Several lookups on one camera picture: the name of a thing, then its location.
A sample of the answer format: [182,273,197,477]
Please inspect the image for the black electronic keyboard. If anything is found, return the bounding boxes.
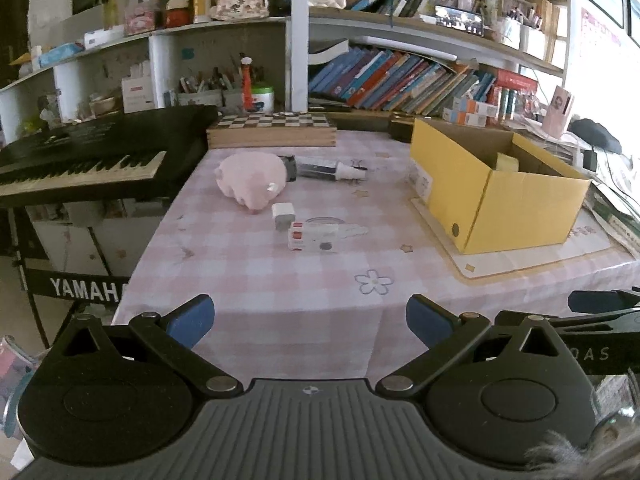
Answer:
[0,104,222,209]

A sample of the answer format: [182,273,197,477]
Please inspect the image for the clear tube with white cap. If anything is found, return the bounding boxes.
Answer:
[281,155,372,182]

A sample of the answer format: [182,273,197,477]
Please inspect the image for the black rounded object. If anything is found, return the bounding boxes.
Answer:
[569,118,624,154]

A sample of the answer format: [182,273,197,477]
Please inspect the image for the pink tissue box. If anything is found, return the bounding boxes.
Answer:
[123,0,159,37]

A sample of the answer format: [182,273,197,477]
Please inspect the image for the red round bottle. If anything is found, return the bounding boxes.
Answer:
[165,0,191,29]

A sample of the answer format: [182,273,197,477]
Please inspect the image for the pink checked cloth desktop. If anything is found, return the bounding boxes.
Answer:
[112,130,640,381]

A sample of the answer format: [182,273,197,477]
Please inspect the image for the white box with red label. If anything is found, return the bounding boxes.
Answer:
[288,220,369,252]

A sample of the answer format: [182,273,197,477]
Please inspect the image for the red books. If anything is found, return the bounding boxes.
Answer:
[494,70,540,93]

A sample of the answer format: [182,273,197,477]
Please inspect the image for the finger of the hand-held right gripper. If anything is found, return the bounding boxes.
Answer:
[494,310,640,334]
[568,289,640,313]

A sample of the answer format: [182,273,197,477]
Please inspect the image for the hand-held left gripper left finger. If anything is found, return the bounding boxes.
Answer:
[49,294,242,399]

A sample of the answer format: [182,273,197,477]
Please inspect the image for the brass bowl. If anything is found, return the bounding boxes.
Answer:
[89,95,122,116]

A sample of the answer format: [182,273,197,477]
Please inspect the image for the white charger plug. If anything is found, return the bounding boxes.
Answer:
[271,202,296,232]

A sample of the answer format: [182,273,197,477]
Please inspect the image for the pink plush pig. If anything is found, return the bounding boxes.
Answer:
[215,153,289,214]

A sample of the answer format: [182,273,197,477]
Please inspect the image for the white jar with green lid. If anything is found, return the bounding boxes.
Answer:
[249,84,275,114]

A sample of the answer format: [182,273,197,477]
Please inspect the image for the pink card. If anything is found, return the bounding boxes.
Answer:
[542,85,575,139]

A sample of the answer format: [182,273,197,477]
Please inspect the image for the white carton with red print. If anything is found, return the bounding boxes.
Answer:
[121,74,153,114]

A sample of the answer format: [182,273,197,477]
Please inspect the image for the pen holder with pens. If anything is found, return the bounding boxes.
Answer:
[177,72,224,109]

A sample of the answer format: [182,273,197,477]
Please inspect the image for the stack of newspapers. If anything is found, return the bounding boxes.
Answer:
[502,117,583,163]

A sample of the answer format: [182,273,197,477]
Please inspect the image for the black keyboard stand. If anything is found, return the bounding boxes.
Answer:
[10,207,132,346]

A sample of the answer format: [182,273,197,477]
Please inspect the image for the blue tissue pack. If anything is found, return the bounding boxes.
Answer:
[36,42,84,67]

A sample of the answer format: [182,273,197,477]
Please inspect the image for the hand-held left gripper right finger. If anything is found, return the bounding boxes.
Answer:
[375,294,588,399]

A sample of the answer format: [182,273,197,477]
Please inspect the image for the grey fur cuff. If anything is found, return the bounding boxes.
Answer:
[524,427,640,480]

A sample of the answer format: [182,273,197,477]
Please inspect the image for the yellow cardboard box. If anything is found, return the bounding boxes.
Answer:
[408,117,592,255]

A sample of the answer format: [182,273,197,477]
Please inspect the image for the wooden chess board box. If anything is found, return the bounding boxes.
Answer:
[206,112,338,150]

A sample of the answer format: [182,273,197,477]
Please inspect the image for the small black box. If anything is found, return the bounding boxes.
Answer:
[388,114,416,142]

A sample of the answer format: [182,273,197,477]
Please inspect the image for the orange and white small boxes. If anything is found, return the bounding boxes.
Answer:
[442,97,501,126]

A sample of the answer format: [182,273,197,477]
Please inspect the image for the row of leaning books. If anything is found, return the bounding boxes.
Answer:
[307,46,497,116]

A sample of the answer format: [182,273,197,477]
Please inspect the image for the tablet with lit screen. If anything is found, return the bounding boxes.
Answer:
[434,5,486,37]

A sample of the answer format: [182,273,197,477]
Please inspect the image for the white bookshelf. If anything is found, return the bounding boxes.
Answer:
[0,0,572,133]

